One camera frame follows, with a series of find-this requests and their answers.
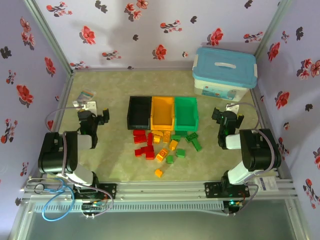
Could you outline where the right circuit board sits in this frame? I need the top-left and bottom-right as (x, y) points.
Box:
(228, 199), (245, 209)

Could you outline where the black cable loop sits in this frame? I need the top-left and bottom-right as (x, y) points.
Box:
(33, 183), (46, 195)

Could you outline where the grey left arm cable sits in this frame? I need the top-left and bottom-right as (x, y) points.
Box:
(44, 106), (115, 220)

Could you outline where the small printed packet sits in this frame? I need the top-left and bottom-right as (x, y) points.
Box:
(77, 89), (97, 104)

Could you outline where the green plastic bin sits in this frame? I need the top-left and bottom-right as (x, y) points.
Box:
(174, 96), (200, 132)

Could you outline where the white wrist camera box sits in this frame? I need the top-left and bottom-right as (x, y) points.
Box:
(83, 100), (98, 113)
(226, 102), (240, 113)

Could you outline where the blue cable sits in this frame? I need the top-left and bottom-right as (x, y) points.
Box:
(41, 177), (76, 222)

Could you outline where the grey right arm cable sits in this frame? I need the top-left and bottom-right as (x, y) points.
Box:
(226, 101), (282, 217)

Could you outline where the left circuit board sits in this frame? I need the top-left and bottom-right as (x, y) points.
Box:
(81, 202), (106, 212)

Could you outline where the aluminum base rail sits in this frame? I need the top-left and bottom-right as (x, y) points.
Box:
(21, 178), (298, 201)

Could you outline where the orange plastic bin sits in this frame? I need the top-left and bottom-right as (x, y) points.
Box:
(150, 96), (175, 132)

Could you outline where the aluminum corner post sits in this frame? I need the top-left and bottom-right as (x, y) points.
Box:
(23, 0), (76, 75)
(253, 0), (293, 57)

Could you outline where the black plastic bin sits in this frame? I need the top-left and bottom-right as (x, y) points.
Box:
(126, 96), (153, 131)

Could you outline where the white label card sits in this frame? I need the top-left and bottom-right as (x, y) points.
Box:
(252, 176), (278, 193)

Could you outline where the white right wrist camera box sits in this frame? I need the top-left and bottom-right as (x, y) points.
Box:
(226, 102), (240, 113)

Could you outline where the grey slotted cable duct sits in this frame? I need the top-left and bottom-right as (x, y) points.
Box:
(33, 201), (225, 214)

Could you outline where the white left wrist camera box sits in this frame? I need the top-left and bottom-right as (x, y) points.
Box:
(83, 100), (98, 113)

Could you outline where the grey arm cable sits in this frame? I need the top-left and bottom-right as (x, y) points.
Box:
(44, 106), (115, 220)
(226, 101), (282, 217)

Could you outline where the storage box with blue lid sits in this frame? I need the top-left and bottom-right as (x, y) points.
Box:
(191, 46), (258, 102)

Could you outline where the circuit board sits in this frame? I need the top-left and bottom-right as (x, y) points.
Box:
(81, 202), (106, 212)
(228, 199), (245, 209)

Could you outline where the aluminum side rail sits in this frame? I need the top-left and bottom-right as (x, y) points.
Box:
(44, 72), (75, 176)
(249, 88), (293, 180)

